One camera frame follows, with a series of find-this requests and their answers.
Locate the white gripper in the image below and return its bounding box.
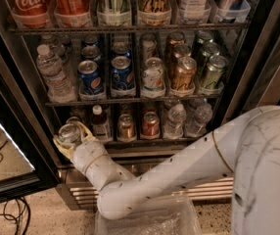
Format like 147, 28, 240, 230
53, 121, 108, 180

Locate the silver green 7up can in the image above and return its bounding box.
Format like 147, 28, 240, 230
58, 123, 81, 146

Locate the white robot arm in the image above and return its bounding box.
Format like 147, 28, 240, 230
54, 106, 280, 235

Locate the bottom gold can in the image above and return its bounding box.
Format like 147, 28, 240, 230
117, 114, 136, 142

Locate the black fridge door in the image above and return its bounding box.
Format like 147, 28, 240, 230
0, 6, 59, 204

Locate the front left Pepsi can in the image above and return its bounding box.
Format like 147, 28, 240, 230
77, 60, 105, 100

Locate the pepsi can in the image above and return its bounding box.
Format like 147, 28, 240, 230
111, 56, 136, 97
81, 46, 102, 64
111, 42, 131, 59
77, 60, 105, 100

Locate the bottom red can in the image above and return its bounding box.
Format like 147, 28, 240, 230
141, 112, 160, 139

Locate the front right Pepsi can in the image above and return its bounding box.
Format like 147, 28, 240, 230
111, 56, 136, 97

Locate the middle left Pepsi can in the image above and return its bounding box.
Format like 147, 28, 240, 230
81, 46, 102, 64

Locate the white green soda can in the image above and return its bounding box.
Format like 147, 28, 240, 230
141, 57, 165, 98

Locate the middle right Pepsi can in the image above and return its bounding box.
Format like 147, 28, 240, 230
111, 42, 131, 59

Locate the front gold can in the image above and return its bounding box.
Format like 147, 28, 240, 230
170, 57, 197, 97

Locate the green striped tall can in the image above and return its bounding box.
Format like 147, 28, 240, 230
97, 0, 131, 26

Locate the middle gold can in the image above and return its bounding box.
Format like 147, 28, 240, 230
168, 43, 191, 78

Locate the orange soda can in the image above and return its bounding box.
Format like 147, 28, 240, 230
54, 0, 91, 27

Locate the front green can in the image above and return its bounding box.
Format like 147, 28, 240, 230
198, 55, 229, 95

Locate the red Coca-Cola can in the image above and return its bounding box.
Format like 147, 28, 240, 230
12, 0, 49, 28

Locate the gold La Croix can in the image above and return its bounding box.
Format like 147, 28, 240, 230
138, 0, 170, 25

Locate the middle green can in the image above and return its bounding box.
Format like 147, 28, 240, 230
196, 41, 221, 76

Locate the blue Red Bull can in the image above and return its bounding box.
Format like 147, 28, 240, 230
210, 0, 250, 24

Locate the brown juice bottle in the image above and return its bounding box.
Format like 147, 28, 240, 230
91, 105, 113, 143

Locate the front clear water bottle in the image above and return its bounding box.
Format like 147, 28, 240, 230
36, 44, 76, 103

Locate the bottom left water bottle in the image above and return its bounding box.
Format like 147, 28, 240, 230
163, 104, 186, 139

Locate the bottom right water bottle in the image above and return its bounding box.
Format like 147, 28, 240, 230
185, 103, 212, 138

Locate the clear plastic bin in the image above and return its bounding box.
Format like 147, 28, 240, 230
95, 195, 202, 235

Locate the white labelled bottle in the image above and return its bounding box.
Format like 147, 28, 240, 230
177, 0, 208, 24

